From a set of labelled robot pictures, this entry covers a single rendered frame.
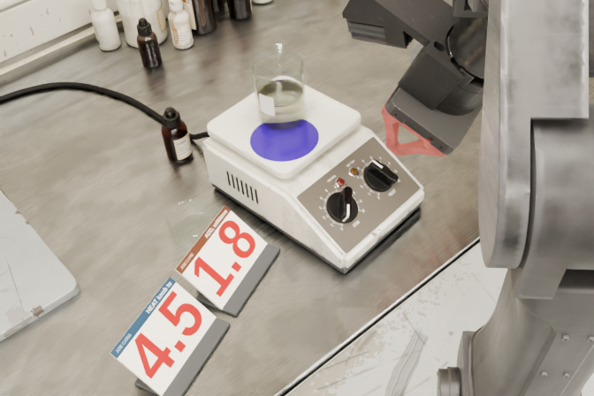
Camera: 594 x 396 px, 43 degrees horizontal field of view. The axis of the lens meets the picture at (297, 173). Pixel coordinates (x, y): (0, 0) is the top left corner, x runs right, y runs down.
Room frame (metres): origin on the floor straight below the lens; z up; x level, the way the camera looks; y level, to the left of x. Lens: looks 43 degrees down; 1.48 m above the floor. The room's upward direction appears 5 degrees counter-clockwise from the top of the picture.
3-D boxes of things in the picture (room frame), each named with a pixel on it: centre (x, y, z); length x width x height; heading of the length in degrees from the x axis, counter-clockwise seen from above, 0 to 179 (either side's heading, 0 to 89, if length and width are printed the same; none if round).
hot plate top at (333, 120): (0.61, 0.01, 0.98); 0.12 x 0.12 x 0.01; 43
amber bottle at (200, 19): (0.95, 0.12, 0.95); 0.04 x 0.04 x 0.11
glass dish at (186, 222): (0.55, 0.11, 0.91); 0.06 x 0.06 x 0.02
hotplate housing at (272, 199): (0.59, -0.01, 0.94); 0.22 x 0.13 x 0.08; 43
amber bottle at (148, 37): (0.87, 0.18, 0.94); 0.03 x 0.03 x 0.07
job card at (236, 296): (0.49, 0.07, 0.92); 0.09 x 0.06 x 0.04; 149
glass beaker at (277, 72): (0.62, 0.01, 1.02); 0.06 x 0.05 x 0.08; 173
